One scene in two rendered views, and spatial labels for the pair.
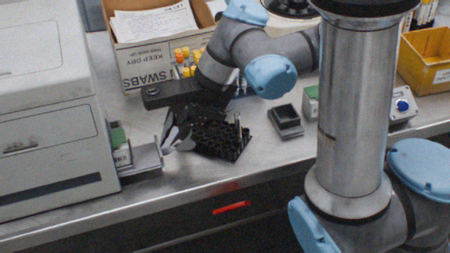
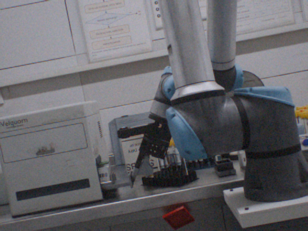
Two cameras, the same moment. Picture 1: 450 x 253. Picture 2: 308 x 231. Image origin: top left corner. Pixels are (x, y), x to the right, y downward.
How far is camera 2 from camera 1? 0.73 m
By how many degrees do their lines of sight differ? 43
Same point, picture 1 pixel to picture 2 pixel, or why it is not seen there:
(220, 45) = (158, 91)
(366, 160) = (189, 54)
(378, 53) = not seen: outside the picture
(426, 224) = (257, 117)
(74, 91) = (75, 113)
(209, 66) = (153, 106)
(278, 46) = not seen: hidden behind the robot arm
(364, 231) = (199, 106)
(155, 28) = not seen: hidden behind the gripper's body
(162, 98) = (127, 129)
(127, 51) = (128, 143)
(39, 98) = (56, 116)
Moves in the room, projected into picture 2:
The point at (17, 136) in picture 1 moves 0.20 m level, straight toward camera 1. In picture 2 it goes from (44, 142) to (40, 148)
